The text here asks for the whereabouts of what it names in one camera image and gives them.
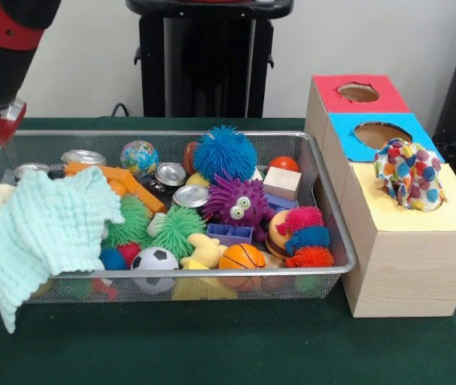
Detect mint green cloth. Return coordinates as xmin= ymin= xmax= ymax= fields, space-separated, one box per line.
xmin=0 ymin=166 xmax=127 ymax=334

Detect blue spiky toy with eyes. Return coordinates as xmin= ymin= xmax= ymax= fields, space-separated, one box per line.
xmin=193 ymin=124 xmax=258 ymax=185

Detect polka dot cloth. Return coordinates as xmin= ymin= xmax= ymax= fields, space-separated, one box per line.
xmin=373 ymin=138 xmax=448 ymax=213

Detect shallow silver mesh bin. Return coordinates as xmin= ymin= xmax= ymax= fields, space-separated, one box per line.
xmin=0 ymin=130 xmax=358 ymax=306

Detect wooden box with three holes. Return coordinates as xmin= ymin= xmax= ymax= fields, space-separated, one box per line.
xmin=303 ymin=73 xmax=456 ymax=318

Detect orange plastic building brick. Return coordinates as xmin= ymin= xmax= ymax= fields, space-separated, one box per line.
xmin=64 ymin=160 xmax=168 ymax=214

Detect small soccer ball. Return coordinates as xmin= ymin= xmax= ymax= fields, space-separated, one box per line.
xmin=130 ymin=246 xmax=181 ymax=294

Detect green spiky rubber ball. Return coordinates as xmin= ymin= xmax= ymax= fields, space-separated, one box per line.
xmin=147 ymin=205 xmax=207 ymax=261

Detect purple spiky toy with eyes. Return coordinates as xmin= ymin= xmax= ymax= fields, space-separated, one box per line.
xmin=202 ymin=172 xmax=277 ymax=241

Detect orange mini basketball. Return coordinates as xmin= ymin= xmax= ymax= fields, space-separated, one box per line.
xmin=218 ymin=242 xmax=267 ymax=290

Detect dark green tablecloth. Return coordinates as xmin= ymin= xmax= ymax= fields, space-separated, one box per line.
xmin=0 ymin=116 xmax=456 ymax=385

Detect red ball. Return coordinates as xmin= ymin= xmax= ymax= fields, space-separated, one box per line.
xmin=268 ymin=156 xmax=300 ymax=173

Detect multicolour spiky caterpillar toy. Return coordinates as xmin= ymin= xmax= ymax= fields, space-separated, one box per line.
xmin=283 ymin=205 xmax=336 ymax=269

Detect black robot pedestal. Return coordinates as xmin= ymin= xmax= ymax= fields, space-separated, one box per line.
xmin=125 ymin=0 xmax=295 ymax=119

